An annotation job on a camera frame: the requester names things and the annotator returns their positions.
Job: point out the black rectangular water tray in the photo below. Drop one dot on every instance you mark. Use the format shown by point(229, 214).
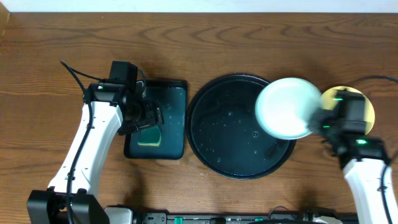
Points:
point(172, 97)

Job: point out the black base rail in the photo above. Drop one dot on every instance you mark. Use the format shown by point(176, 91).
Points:
point(217, 218)

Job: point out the light green plate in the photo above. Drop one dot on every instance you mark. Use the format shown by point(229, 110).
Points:
point(284, 108)

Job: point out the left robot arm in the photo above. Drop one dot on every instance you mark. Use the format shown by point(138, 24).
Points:
point(109, 108)

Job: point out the green yellow sponge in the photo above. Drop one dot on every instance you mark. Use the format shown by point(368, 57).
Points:
point(150, 137)

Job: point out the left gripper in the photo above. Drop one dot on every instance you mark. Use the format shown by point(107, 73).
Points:
point(148, 115)

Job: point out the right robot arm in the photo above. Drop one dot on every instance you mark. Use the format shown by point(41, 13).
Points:
point(364, 162)

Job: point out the black round tray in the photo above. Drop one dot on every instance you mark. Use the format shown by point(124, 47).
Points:
point(224, 134)

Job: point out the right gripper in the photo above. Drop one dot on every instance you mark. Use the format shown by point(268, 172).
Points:
point(313, 121)

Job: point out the yellow plate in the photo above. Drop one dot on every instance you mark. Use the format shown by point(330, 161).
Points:
point(329, 103)

